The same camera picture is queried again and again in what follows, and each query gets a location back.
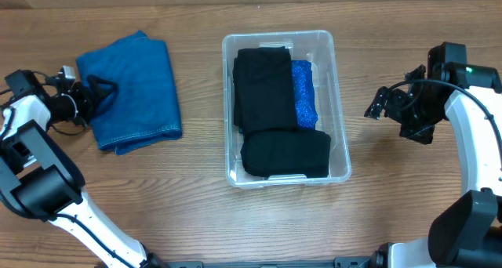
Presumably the blue denim cloth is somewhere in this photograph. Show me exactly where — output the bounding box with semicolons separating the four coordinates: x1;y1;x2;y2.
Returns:
76;31;183;155

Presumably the blue sequin garment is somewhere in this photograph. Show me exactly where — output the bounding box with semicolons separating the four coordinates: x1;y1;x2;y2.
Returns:
292;60;318;129

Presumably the black cloth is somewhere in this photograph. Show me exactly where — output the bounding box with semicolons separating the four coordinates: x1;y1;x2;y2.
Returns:
241;129;331;178
232;46;298;135

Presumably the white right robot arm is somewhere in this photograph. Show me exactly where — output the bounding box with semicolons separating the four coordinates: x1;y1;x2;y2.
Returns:
364;62;501;267

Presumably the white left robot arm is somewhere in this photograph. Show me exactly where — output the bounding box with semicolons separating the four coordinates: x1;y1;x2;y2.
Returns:
1;70;165;267

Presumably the clear plastic container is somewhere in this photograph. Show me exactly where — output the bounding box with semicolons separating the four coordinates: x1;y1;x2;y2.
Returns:
222;30;351;190

